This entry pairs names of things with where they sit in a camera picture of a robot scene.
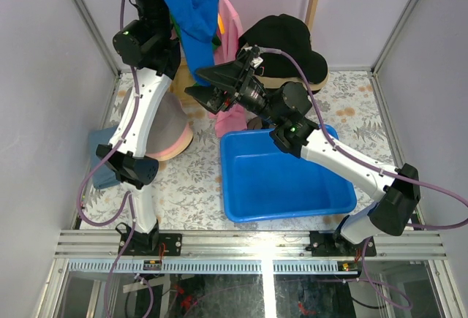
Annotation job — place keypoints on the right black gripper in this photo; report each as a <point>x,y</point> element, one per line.
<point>235,76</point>

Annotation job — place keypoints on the khaki hat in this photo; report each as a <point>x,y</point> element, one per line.
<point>276,82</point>

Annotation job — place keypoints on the beige mannequin head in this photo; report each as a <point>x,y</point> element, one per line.
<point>257,123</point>

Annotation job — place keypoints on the pink bucket hat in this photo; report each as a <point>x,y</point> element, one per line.
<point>163,146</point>

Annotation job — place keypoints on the grey bucket hat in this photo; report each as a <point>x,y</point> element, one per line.
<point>169,115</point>

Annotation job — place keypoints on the blue cap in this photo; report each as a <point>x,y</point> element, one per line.
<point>197,21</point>

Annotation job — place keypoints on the blue plastic bin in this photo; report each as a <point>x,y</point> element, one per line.
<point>259,182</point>

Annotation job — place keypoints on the peach bucket hat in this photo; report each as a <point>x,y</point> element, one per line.
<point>177,148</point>

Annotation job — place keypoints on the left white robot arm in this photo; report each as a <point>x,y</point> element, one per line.
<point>153,55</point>

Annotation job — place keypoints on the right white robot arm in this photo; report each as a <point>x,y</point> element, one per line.
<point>394,190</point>

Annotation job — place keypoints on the pink t-shirt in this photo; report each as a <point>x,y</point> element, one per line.
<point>234,120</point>

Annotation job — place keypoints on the wooden clothes rack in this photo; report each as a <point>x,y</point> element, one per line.
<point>183,77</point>

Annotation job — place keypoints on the green tank top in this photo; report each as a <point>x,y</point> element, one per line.
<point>216,42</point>

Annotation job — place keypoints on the yellow hanger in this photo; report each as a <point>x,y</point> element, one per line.
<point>220,24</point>

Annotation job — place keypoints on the folded blue cloth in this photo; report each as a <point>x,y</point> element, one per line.
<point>104,177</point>

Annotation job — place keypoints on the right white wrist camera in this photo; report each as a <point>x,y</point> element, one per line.
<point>256,60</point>

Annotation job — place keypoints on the aluminium rail base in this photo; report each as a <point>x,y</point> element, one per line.
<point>205,252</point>

